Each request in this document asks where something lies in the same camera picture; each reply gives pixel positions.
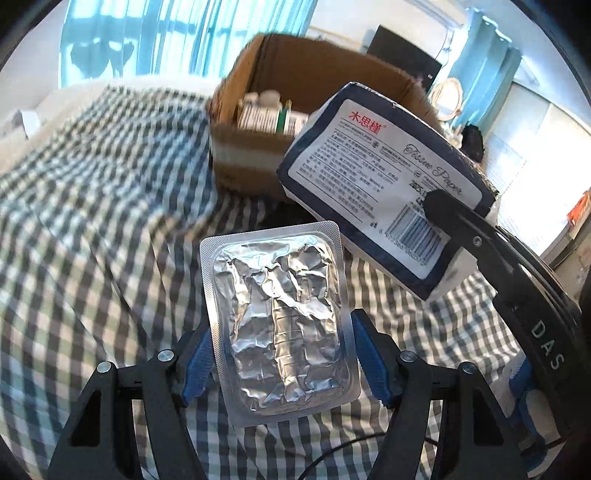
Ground white louvered wardrobe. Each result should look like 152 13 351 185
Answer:
480 80 591 241

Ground white paper sheet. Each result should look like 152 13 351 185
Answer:
9 108 47 139

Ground narrow teal curtain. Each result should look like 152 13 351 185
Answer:
450 9 522 121

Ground black cable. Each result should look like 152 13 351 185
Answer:
298 431 441 480

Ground oval white vanity mirror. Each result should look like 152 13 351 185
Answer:
431 78 463 123

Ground black backpack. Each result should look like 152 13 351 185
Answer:
462 124 483 160

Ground silver blister pack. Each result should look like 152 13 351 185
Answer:
199 220 362 428

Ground orange hanging cloth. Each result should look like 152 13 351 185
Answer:
567 189 591 227

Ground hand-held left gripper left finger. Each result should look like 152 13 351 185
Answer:
46 318 218 480

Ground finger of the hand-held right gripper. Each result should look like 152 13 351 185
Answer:
495 225 579 315
422 188 523 302

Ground green white medicine box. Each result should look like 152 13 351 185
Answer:
236 102 294 137

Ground cream textured bedspread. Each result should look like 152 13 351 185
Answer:
0 74 222 158

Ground grey white checkered blanket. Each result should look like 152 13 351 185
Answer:
0 83 555 480

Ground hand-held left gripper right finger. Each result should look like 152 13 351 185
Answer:
348 308 529 480

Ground navy white tissue pack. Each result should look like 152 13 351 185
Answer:
276 82 502 303

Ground black wall television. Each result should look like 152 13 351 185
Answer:
367 25 441 86

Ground wide teal window curtain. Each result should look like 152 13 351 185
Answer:
62 0 206 86

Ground brown cardboard box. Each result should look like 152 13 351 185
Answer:
207 33 439 201

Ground person's right hand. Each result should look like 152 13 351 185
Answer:
505 355 563 462

